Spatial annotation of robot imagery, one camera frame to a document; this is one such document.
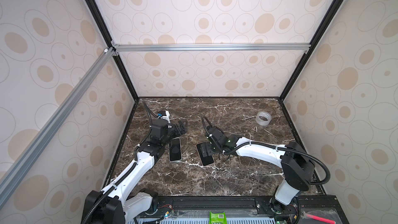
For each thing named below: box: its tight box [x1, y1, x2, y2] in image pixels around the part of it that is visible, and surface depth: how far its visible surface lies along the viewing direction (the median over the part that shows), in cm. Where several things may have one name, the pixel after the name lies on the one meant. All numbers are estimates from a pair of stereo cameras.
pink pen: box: [302, 211, 337, 224], surface depth 72 cm
